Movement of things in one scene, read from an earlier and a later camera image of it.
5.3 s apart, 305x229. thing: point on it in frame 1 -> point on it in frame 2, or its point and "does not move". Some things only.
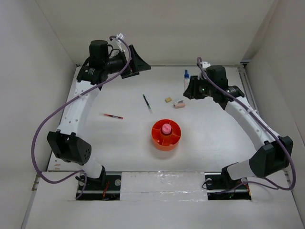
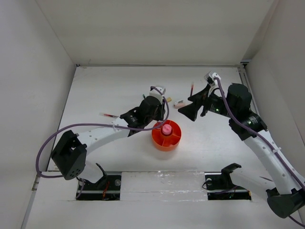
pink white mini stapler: x=179 y=104 does not move
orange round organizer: x=165 y=134 does not move
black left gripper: x=137 y=65 -> x=161 y=110
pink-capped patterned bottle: x=166 y=128 does not move
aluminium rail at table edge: x=246 y=88 does not move
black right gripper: x=190 y=92 -> x=190 y=110
